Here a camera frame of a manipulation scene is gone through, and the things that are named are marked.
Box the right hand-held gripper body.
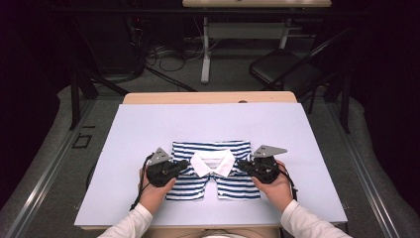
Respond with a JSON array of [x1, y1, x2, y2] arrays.
[[247, 144, 288, 184]]

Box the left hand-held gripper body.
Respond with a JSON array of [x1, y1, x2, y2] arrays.
[[146, 147, 181, 188]]

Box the blue white striped baby romper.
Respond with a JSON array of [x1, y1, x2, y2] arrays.
[[164, 140, 262, 202]]

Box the person's left hand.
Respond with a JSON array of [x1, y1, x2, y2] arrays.
[[138, 167, 177, 216]]

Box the person's right hand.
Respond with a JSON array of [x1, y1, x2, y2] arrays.
[[251, 160, 295, 213]]

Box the pale lilac table mat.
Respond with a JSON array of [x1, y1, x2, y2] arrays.
[[73, 102, 349, 227]]

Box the black folding chair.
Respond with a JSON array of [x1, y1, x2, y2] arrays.
[[248, 27, 354, 115]]

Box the black metal stand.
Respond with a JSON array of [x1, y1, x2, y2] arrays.
[[68, 72, 130, 131], [325, 73, 352, 135]]

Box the dark equipment tower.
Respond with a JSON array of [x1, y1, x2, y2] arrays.
[[123, 16, 148, 75]]

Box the white-legged desk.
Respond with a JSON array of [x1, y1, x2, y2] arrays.
[[181, 0, 333, 85]]

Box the right hand-held gripper black cable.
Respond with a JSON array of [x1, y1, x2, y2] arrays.
[[278, 162, 299, 202]]

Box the hand-held gripper black cable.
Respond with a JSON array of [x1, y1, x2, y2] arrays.
[[278, 162, 299, 202], [129, 152, 156, 211]]

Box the left hand-held gripper black cable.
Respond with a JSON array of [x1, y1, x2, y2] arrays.
[[129, 152, 156, 211]]

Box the metal floor rail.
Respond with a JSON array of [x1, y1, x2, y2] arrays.
[[4, 98, 97, 238], [328, 100, 402, 238]]

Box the bundle of floor cables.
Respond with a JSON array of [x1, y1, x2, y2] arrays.
[[145, 43, 206, 72]]

